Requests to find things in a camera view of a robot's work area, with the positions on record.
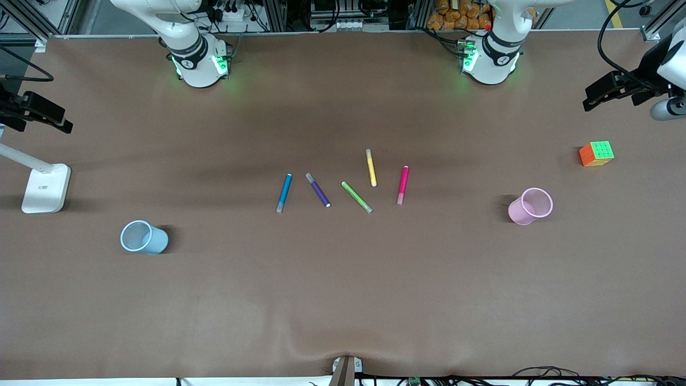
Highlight pink cup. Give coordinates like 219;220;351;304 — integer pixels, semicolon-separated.
508;188;554;226

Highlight orange snack bag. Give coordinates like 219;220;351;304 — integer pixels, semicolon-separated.
427;0;494;31

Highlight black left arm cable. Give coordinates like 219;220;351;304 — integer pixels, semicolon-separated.
597;0;660;81

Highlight white power strip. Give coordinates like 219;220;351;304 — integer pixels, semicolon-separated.
212;0;255;22

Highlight pink marker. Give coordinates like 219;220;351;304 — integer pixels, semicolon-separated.
396;166;410;206

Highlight colourful puzzle cube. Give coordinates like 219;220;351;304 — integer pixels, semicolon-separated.
578;140;615;167

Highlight aluminium camera post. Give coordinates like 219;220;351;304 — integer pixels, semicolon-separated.
329;355;363;386

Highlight white desk lamp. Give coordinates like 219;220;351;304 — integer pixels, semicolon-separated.
0;142;71;214

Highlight purple marker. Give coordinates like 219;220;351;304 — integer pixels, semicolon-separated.
305;173;332;209

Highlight light blue cup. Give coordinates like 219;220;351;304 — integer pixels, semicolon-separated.
120;220;169;255

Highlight aluminium frame corner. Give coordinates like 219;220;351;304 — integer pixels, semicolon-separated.
0;0;81;51
640;0;686;42

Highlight blue marker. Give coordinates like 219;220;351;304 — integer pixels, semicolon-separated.
276;173;293;214

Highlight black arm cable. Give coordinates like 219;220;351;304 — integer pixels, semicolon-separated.
0;46;55;83
597;0;660;81

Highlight grey equipment rack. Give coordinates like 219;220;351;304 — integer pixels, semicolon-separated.
284;0;424;33

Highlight green marker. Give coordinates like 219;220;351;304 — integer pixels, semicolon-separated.
341;181;374;214

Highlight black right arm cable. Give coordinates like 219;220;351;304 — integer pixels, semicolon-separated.
0;46;55;83

